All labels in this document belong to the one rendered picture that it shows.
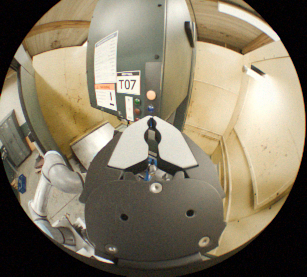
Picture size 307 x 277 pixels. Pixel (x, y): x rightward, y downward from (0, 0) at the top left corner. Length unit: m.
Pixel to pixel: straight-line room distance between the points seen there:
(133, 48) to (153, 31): 0.07
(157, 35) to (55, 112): 1.38
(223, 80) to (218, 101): 0.29
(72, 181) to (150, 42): 0.50
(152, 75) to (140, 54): 0.07
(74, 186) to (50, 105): 1.17
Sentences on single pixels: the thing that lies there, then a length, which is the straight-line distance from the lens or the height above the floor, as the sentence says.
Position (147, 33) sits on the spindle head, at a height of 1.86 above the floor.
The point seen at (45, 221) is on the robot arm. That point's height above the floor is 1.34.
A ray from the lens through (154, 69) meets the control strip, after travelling 0.23.
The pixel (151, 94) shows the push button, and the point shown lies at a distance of 0.23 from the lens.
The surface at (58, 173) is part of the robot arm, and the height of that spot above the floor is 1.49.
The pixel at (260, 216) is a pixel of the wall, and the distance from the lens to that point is 0.69.
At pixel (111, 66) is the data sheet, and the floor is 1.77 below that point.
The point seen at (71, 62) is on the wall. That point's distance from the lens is 1.48.
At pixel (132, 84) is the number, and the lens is 0.27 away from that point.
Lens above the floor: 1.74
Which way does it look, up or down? 32 degrees down
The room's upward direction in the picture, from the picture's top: 3 degrees clockwise
